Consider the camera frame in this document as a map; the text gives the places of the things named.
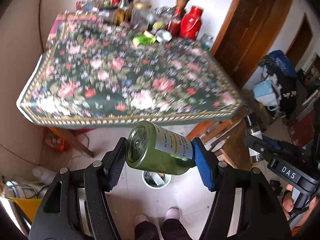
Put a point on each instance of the pink slipper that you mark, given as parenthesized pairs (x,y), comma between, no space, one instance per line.
(172,213)
(141,219)

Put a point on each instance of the light blue bag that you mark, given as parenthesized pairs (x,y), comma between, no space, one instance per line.
(265,92)

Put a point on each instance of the red thermos jug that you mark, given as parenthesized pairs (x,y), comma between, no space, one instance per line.
(190,23)

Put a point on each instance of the white plastic jug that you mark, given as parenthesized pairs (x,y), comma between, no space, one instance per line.
(43,175)

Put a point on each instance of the person's right hand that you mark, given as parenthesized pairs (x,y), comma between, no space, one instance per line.
(287,201)

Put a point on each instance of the wooden door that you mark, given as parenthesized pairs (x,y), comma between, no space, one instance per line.
(255,27)

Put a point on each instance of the person's dark trousers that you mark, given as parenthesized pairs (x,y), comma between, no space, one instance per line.
(172,230)

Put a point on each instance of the crumpled green packet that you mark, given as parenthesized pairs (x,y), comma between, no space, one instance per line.
(143,40)

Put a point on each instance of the round metal tin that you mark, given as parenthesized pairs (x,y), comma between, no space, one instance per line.
(163,35)

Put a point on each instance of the red sauce bottle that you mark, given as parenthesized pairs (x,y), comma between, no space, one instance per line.
(174,23)

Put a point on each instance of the pile of bags and clothes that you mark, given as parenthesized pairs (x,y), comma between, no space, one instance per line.
(280,62)

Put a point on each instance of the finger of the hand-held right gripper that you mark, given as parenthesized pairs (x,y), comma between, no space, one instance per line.
(275,144)
(257,146)

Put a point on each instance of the dark red cabinet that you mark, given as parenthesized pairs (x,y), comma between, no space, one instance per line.
(302,130)

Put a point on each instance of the glass jar with gold lid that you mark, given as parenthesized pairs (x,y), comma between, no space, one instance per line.
(140,16)

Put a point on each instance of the dark wine bottle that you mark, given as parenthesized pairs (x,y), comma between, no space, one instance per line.
(125,3)

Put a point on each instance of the pink patterned cloth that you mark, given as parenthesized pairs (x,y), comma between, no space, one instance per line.
(72,21)

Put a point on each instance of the white round bin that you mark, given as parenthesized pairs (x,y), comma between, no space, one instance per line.
(165,181)

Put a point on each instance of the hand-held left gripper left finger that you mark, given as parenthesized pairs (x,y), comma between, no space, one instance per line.
(117,166)

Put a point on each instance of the wooden stool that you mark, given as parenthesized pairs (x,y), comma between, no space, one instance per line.
(230,145)

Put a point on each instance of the yellow bag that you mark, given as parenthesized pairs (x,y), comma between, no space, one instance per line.
(27,207)

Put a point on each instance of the floral tablecloth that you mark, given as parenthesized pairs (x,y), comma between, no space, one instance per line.
(125,80)

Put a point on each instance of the red tin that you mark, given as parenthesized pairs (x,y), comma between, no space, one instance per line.
(116,0)

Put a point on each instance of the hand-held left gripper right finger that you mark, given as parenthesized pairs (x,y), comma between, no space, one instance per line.
(202,165)

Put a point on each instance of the brown vase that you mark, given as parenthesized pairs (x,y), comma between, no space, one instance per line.
(181,3)

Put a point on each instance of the clear plastic water bottle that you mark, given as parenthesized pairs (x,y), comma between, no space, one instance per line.
(207,42)

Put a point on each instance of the green glass bottle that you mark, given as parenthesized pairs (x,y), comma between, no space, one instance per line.
(155,155)

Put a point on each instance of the dark bottle with white label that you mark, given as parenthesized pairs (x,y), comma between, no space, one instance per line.
(252,127)

